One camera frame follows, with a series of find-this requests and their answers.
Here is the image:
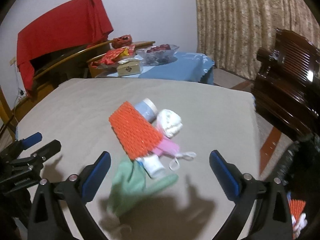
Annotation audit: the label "green rubber glove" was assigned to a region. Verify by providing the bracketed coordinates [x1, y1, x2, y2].
[106, 159, 179, 217]

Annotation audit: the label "blue tablecloth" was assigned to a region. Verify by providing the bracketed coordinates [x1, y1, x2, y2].
[100, 52, 215, 85]

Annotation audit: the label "red cloth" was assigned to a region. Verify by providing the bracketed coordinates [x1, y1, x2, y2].
[16, 0, 114, 92]

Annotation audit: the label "grey tablecloth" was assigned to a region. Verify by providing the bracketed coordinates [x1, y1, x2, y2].
[15, 78, 258, 240]

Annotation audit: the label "white paper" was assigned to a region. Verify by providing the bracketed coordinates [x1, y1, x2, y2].
[292, 214, 308, 238]

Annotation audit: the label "white tube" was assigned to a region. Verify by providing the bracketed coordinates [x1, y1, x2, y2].
[137, 155, 166, 179]

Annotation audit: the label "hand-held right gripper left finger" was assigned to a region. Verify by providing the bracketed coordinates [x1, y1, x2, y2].
[27, 151, 112, 240]

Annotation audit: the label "glass fruit bowl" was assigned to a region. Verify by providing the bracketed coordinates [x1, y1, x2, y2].
[136, 44, 180, 60]

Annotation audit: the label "pink face mask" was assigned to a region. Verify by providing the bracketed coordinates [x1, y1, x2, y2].
[152, 135, 197, 171]

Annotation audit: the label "black television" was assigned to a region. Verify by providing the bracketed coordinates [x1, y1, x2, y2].
[30, 45, 88, 72]

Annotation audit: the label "red and yellow packet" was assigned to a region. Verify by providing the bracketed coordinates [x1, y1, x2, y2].
[91, 44, 137, 67]

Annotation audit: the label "red fruits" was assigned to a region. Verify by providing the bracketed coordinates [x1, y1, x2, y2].
[146, 44, 172, 53]

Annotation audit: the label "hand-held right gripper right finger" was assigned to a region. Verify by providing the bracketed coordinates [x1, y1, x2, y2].
[209, 150, 293, 240]

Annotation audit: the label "blue and white bottle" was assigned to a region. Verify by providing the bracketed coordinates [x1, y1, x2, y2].
[134, 98, 158, 123]

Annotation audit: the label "beige patterned curtain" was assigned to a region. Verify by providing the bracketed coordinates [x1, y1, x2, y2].
[194, 0, 320, 80]

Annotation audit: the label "white tissue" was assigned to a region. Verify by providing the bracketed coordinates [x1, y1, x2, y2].
[155, 109, 183, 138]

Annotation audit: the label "small beige box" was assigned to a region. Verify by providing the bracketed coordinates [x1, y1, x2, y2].
[117, 59, 141, 77]

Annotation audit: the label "light wooden cabinet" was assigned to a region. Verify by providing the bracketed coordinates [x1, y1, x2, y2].
[0, 40, 155, 130]

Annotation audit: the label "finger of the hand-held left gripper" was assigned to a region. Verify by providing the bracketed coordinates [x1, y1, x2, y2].
[0, 132, 42, 163]
[7, 140, 62, 173]

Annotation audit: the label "large orange foam net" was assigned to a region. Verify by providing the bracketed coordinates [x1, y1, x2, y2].
[109, 101, 164, 161]

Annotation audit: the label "dark wooden armchair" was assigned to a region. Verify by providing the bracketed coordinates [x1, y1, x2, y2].
[251, 29, 320, 140]

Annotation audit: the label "black lined waste bin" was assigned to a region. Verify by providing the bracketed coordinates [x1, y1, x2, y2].
[275, 132, 320, 240]

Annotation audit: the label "small orange foam net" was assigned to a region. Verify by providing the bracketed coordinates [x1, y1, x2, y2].
[289, 199, 307, 222]

